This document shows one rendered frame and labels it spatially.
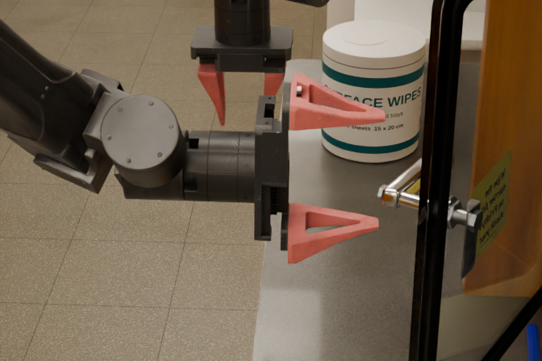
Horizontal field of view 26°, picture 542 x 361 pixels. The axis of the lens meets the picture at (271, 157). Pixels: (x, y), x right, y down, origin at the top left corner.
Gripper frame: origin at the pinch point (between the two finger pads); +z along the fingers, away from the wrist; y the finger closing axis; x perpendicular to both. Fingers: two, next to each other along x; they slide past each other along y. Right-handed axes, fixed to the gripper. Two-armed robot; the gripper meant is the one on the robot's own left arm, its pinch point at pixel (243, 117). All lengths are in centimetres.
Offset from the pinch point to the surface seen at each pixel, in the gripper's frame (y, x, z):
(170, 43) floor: -53, 297, 109
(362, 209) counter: 13.1, 9.0, 16.1
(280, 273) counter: 4.1, -5.5, 16.1
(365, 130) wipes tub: 13.5, 20.9, 11.3
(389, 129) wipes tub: 16.6, 21.2, 11.3
